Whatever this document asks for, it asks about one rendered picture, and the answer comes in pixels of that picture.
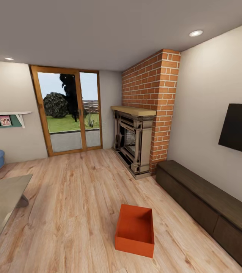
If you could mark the cabinet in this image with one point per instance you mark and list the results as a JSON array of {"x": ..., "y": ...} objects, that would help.
[{"x": 219, "y": 213}]

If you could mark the wall mounted tv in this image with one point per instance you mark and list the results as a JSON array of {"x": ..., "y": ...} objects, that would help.
[{"x": 231, "y": 135}]

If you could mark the countertop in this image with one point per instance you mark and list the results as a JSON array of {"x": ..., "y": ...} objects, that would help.
[{"x": 135, "y": 111}]

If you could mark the storage box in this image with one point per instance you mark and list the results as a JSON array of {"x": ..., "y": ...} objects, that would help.
[{"x": 134, "y": 233}]

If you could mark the door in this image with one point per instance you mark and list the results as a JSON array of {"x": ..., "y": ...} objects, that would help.
[{"x": 70, "y": 108}]

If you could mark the wood fireplace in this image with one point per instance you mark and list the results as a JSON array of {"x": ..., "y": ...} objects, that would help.
[{"x": 133, "y": 141}]

